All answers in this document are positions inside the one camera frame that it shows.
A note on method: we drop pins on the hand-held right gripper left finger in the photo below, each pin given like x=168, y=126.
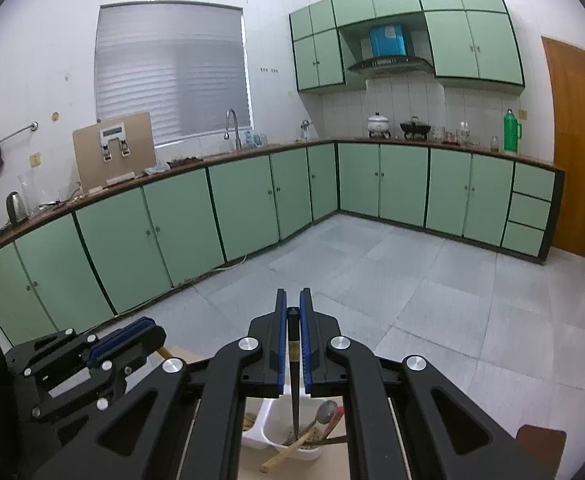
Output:
x=282, y=335

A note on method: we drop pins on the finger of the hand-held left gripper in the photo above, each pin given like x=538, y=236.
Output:
x=147, y=342
x=122, y=337

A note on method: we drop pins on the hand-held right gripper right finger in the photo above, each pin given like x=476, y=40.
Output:
x=306, y=335

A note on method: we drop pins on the black chopstick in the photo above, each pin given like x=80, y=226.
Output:
x=295, y=410
x=335, y=440

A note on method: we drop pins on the white utensil holder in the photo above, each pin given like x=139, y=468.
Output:
x=265, y=425

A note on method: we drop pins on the metal spoon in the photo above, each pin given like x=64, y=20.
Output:
x=327, y=410

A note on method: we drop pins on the green base kitchen cabinets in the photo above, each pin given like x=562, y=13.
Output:
x=122, y=240

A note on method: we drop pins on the steel electric kettle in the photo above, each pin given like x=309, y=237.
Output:
x=16, y=207

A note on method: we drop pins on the clear glass jug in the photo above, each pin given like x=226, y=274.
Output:
x=28, y=190

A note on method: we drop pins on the cardboard board with white mounts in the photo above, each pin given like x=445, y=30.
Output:
x=140, y=152

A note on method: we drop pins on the clear drinking glasses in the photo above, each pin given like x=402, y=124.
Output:
x=256, y=139

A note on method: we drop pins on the small chrome tap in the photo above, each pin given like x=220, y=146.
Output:
x=305, y=127

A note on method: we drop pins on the silver cooking pot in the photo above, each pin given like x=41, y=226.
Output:
x=378, y=124

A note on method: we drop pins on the tall chrome sink faucet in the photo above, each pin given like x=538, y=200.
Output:
x=232, y=115

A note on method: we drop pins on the black wok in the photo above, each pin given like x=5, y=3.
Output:
x=415, y=127

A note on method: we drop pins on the clear glass jar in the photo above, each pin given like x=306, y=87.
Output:
x=464, y=135
x=438, y=134

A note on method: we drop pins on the brown wooden chair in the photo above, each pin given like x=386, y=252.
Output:
x=542, y=440

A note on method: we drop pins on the white window blinds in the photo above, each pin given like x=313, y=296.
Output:
x=172, y=75

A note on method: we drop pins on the blue box above range hood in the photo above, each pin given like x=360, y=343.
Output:
x=390, y=62

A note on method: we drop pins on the green thermos flask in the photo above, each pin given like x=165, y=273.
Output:
x=511, y=135

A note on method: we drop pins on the brown wooden door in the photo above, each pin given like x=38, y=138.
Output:
x=582, y=160

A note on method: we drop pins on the wall socket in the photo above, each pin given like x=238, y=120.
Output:
x=36, y=160

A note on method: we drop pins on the metal towel rail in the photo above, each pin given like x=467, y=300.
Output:
x=17, y=133

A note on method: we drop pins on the green wall kitchen cabinets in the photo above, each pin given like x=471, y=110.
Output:
x=472, y=45

